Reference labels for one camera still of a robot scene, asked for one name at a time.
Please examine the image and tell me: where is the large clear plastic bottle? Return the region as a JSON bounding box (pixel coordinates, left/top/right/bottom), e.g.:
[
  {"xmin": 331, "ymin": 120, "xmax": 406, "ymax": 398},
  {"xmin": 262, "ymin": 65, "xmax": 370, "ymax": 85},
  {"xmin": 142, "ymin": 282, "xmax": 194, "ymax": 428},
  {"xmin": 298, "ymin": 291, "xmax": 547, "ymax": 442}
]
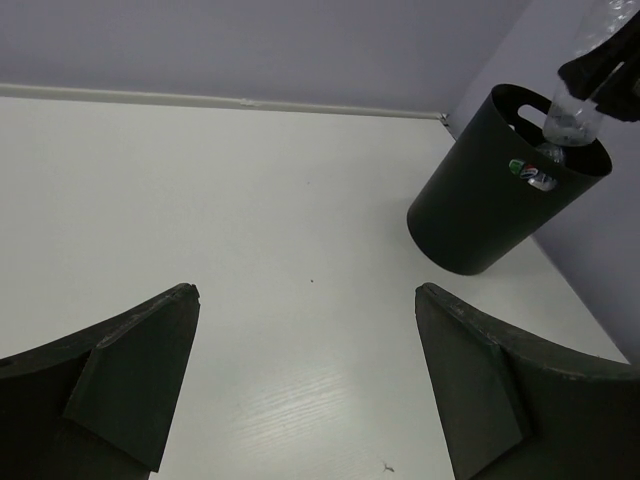
[{"xmin": 543, "ymin": 1, "xmax": 639, "ymax": 147}]

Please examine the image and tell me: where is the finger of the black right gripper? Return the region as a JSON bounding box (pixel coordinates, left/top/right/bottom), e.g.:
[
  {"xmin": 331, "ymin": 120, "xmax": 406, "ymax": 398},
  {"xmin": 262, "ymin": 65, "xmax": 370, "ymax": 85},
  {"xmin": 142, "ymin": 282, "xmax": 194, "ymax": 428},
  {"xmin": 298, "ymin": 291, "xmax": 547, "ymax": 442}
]
[
  {"xmin": 594, "ymin": 71, "xmax": 639, "ymax": 122},
  {"xmin": 558, "ymin": 14, "xmax": 639, "ymax": 100}
]

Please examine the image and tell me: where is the black plastic bin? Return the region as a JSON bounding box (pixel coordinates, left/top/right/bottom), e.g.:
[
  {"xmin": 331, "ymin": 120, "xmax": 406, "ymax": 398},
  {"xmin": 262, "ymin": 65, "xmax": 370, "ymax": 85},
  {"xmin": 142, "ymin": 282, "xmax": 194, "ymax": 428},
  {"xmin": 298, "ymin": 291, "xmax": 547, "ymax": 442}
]
[{"xmin": 407, "ymin": 84, "xmax": 612, "ymax": 275}]

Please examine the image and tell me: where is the black cap clear bottle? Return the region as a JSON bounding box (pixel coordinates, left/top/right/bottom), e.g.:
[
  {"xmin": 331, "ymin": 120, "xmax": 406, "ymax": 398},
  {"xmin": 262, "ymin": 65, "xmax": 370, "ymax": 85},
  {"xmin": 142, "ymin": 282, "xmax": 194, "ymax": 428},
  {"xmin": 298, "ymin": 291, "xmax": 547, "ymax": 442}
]
[{"xmin": 536, "ymin": 142, "xmax": 566, "ymax": 165}]

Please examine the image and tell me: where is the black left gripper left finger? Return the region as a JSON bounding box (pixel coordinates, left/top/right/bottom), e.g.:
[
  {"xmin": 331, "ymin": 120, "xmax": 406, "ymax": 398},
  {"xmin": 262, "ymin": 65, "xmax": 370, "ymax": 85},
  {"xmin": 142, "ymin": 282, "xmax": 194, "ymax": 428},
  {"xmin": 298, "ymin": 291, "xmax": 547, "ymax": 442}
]
[{"xmin": 1, "ymin": 283, "xmax": 200, "ymax": 479}]

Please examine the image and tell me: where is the green plastic bottle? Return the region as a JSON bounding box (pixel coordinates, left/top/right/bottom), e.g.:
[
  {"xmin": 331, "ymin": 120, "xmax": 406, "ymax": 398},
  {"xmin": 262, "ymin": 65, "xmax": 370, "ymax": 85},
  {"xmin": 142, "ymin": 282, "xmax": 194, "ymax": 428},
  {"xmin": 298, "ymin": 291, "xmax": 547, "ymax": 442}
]
[{"xmin": 509, "ymin": 159, "xmax": 524, "ymax": 175}]

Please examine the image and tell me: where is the blue label water bottle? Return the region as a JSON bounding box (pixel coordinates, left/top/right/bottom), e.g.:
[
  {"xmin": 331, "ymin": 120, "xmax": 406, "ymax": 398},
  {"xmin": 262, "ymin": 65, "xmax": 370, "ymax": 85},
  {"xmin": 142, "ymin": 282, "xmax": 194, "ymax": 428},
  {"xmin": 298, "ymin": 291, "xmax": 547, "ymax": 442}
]
[{"xmin": 519, "ymin": 165, "xmax": 539, "ymax": 181}]

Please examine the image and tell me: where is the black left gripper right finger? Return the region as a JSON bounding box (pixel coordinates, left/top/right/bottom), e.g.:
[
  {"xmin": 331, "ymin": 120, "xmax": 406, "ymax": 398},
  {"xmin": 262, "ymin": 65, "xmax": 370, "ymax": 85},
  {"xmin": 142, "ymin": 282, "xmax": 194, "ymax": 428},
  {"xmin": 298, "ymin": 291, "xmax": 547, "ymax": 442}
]
[{"xmin": 415, "ymin": 283, "xmax": 639, "ymax": 479}]

